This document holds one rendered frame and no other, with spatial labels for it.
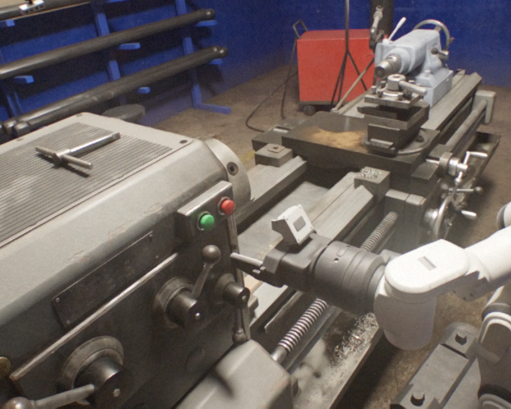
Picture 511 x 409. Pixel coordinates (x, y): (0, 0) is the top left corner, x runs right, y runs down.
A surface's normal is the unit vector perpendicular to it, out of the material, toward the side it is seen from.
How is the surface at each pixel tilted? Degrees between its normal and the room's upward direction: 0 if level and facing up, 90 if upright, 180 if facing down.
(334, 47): 90
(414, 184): 90
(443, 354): 0
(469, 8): 90
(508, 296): 90
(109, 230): 45
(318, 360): 0
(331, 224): 36
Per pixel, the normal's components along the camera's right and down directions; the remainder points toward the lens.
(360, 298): 0.11, 0.30
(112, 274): 0.78, 0.24
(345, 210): 0.37, -0.55
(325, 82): -0.31, 0.51
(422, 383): -0.11, -0.86
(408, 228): -0.62, 0.45
